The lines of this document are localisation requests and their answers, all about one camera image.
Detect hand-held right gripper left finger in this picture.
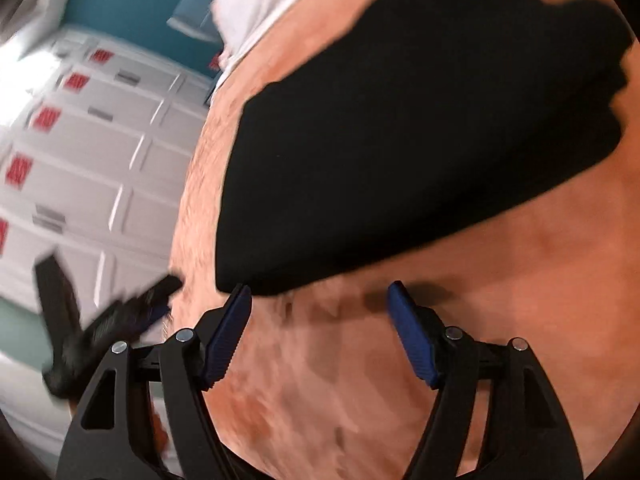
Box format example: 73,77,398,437
55,282,253,480

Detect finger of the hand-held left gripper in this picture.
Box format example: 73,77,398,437
33,251,83,333
125,274,184,333

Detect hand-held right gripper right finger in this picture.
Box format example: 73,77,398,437
387,281,586,480

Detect black pants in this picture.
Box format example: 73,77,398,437
215,0,633,297

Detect orange plush blanket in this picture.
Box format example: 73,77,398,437
167,0,640,480

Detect white wardrobe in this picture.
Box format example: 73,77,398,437
0,26,224,321

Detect blue padded headboard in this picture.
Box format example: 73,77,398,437
166,0,232,42

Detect white quilt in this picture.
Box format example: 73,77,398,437
210,0,351,77

